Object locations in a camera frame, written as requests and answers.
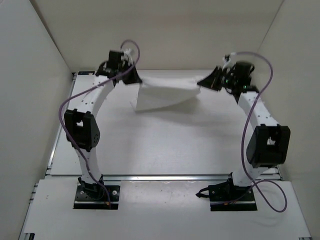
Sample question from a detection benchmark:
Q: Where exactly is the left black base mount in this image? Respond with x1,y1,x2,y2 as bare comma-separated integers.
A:
73,183,121,210

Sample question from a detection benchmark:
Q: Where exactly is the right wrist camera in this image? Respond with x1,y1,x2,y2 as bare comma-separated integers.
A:
222,52,237,70

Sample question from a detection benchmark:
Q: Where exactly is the left blue corner label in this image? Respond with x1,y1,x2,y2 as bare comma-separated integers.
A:
77,71,95,76

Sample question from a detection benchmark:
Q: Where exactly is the purple cable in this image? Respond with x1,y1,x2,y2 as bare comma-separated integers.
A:
209,51,288,213
59,39,141,207

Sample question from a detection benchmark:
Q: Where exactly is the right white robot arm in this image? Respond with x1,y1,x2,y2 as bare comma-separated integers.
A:
197,61,291,200

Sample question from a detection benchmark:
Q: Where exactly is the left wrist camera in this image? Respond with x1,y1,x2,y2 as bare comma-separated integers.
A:
122,48,134,65

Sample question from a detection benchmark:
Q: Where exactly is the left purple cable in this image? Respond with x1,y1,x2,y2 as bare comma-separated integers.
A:
59,39,141,207

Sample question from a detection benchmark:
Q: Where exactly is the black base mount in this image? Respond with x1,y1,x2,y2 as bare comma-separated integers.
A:
195,179,258,212
73,183,121,210

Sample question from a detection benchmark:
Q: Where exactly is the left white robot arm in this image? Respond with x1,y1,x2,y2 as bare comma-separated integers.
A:
64,48,142,200

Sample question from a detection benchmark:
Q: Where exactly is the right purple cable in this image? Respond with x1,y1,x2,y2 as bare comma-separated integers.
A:
209,51,288,213

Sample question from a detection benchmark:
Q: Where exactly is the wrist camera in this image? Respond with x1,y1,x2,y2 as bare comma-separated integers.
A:
222,52,237,70
122,48,134,65

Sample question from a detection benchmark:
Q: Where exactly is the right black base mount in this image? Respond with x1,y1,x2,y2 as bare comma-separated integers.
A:
195,179,258,212

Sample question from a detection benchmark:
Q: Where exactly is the white pleated skirt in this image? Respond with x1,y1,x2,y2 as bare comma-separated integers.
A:
130,75,202,112

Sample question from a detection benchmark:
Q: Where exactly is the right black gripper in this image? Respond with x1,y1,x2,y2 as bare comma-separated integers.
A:
198,67,238,92

